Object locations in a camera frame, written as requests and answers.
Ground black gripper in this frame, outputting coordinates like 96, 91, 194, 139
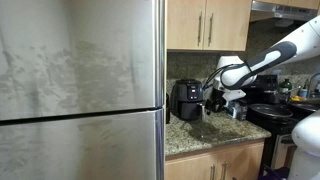
205, 88, 230, 116

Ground small dark packet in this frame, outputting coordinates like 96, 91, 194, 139
237, 101, 249, 122

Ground small white container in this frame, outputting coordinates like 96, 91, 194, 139
228, 99, 240, 119

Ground black stove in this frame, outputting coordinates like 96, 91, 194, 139
243, 74, 301, 168

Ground black frying pan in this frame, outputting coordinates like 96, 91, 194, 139
249, 103, 294, 122

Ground wooden base cabinet door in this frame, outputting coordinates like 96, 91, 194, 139
165, 154, 218, 180
216, 141, 265, 180

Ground green glass bottle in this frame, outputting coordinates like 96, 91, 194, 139
278, 78, 293, 103

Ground wide wooden cabinet door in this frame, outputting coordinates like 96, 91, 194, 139
203, 0, 253, 52

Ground narrow wooden cabinet door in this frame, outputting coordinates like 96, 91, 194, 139
167, 0, 207, 51

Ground blue soap bottle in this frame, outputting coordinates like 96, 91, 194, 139
298, 79, 309, 99

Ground metal sink faucet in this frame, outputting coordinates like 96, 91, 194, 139
308, 72, 320, 98

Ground range hood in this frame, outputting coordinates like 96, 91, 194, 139
249, 0, 319, 23

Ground stainless steel refrigerator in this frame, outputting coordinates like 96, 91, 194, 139
0, 0, 167, 180

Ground short refrigerator door handle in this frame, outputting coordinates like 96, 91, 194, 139
155, 109, 166, 180

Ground long refrigerator door handle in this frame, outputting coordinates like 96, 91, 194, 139
153, 0, 167, 108

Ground metal cabinet door handle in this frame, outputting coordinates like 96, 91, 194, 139
197, 11, 203, 47
208, 12, 214, 48

